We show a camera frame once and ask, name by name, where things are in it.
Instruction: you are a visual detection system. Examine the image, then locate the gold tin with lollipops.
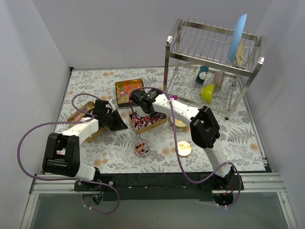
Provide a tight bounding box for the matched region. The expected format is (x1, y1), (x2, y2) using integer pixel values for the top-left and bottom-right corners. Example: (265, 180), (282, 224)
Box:
(129, 113), (167, 135)

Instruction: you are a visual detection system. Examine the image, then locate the gold tin with jelly candies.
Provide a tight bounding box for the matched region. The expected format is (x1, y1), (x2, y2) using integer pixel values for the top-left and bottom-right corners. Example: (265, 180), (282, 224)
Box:
(115, 78), (144, 108)

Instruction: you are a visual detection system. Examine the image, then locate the clear glass jar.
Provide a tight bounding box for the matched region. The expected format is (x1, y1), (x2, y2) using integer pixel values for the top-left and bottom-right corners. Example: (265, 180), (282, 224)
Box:
(134, 139), (151, 157)

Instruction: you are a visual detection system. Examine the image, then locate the gold tin with pale candies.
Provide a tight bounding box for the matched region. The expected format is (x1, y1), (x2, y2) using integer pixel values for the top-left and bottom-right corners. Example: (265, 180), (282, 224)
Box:
(67, 101), (108, 143)

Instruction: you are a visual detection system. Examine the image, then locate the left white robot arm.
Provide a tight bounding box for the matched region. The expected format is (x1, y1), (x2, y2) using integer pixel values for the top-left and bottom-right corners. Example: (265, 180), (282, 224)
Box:
(42, 100), (127, 191)

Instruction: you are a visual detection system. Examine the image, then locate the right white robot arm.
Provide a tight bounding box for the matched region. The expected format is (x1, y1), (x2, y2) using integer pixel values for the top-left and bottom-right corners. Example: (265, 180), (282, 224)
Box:
(129, 87), (235, 190)

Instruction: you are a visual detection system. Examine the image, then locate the floral tablecloth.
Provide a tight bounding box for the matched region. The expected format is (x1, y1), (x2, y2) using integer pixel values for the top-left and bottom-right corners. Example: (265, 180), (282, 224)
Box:
(55, 67), (264, 173)

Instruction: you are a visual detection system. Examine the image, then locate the patterned ceramic bowl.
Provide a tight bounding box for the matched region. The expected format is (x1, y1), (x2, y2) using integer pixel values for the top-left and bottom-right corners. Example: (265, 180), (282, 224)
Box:
(169, 116), (188, 128)

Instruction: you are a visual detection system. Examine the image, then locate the round gold lid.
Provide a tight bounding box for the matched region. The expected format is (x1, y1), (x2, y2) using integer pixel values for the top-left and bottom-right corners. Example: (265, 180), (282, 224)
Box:
(177, 141), (192, 156)

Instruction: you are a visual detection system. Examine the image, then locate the yellow-green plastic bowl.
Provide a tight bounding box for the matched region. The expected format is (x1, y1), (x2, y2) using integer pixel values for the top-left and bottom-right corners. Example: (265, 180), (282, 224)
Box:
(201, 84), (215, 104)

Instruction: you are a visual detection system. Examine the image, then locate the teal cup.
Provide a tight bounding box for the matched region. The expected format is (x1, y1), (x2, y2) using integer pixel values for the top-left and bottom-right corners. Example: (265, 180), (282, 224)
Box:
(195, 66), (209, 85)

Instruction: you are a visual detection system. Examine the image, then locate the steel dish rack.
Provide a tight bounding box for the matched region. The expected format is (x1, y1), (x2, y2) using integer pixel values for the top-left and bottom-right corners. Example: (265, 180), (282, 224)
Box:
(163, 19), (266, 120)

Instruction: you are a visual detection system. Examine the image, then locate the patterned mug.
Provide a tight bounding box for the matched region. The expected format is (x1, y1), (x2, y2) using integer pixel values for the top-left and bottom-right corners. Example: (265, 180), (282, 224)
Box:
(213, 71), (225, 89)

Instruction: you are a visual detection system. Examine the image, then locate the cream patterned plate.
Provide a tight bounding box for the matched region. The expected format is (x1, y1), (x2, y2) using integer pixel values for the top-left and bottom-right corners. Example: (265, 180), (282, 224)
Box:
(234, 40), (244, 68)

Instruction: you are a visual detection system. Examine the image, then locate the blue plate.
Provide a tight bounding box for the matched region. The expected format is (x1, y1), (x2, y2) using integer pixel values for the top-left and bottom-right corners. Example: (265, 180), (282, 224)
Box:
(227, 14), (247, 63)

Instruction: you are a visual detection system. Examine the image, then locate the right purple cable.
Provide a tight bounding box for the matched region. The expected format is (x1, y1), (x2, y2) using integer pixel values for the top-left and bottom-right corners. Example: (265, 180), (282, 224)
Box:
(128, 87), (244, 208)

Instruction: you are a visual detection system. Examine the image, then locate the purple cable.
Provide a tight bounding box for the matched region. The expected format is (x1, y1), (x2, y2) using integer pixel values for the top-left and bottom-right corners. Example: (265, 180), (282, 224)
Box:
(128, 87), (244, 208)
(17, 93), (121, 215)

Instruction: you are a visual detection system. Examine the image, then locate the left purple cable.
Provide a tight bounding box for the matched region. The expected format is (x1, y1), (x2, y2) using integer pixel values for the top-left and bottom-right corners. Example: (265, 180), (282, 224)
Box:
(17, 93), (121, 215)

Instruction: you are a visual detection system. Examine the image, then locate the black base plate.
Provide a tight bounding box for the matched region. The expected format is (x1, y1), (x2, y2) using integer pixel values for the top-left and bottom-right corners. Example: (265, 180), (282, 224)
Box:
(73, 172), (247, 202)

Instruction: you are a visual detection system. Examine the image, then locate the aluminium rail frame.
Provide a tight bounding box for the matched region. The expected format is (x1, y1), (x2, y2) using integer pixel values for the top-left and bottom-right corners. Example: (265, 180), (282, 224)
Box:
(21, 173), (298, 229)

